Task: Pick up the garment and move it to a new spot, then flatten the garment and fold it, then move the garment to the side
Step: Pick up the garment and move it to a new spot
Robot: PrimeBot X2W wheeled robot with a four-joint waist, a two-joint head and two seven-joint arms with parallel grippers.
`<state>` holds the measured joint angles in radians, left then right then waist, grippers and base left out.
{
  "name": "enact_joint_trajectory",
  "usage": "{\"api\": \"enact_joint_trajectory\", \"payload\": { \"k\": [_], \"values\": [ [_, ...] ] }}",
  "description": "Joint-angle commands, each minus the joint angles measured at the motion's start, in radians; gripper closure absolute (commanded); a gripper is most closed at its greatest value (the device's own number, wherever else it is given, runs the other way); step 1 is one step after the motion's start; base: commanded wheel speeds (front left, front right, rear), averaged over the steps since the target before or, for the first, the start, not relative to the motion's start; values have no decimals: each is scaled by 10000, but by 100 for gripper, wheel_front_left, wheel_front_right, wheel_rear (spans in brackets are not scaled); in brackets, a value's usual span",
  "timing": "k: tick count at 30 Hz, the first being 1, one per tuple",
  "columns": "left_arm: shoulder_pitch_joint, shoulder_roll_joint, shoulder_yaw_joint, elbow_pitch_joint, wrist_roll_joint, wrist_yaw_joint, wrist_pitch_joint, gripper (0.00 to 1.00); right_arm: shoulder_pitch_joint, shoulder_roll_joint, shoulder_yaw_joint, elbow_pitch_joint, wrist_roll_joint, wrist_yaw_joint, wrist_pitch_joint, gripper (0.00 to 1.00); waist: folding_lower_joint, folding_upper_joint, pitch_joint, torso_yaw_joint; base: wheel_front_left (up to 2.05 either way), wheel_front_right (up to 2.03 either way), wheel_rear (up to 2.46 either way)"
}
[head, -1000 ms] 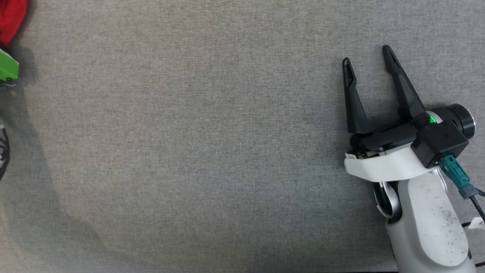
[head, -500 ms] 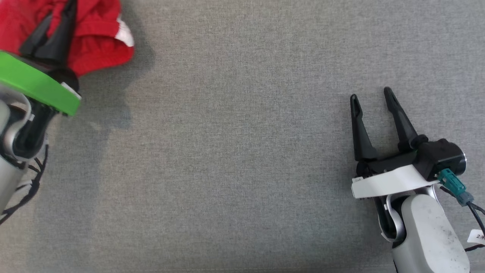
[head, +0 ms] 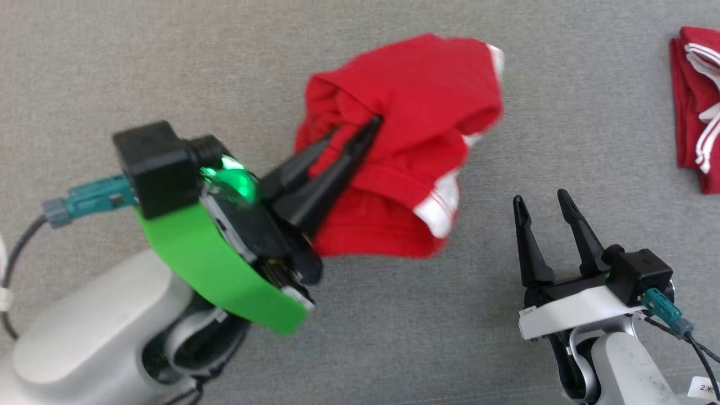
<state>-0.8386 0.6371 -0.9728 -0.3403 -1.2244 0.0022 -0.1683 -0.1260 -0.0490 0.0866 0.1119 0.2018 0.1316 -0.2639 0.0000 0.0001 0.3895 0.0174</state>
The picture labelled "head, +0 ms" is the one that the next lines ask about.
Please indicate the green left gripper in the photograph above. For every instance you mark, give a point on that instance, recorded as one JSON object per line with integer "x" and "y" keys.
{"x": 214, "y": 264}

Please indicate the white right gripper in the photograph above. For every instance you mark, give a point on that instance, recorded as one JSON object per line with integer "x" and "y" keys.
{"x": 568, "y": 309}

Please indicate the red shorts white trim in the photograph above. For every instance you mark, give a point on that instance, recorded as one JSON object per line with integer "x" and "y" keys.
{"x": 422, "y": 112}

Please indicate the red Bulls jersey white sleeves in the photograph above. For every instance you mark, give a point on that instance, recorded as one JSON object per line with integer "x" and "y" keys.
{"x": 689, "y": 112}

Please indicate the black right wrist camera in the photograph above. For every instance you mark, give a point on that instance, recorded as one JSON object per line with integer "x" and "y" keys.
{"x": 641, "y": 275}

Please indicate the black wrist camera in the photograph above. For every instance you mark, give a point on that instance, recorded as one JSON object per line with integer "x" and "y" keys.
{"x": 157, "y": 169}
{"x": 641, "y": 275}

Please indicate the teal right camera connector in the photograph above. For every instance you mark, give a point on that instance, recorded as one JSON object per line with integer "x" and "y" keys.
{"x": 666, "y": 312}

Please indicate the teal camera connector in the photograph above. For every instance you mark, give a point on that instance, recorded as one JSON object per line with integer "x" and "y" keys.
{"x": 95, "y": 199}
{"x": 666, "y": 312}

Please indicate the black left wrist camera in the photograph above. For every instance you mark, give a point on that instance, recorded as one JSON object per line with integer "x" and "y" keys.
{"x": 157, "y": 169}

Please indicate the teal left camera connector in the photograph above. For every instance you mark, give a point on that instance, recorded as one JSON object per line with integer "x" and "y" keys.
{"x": 95, "y": 199}

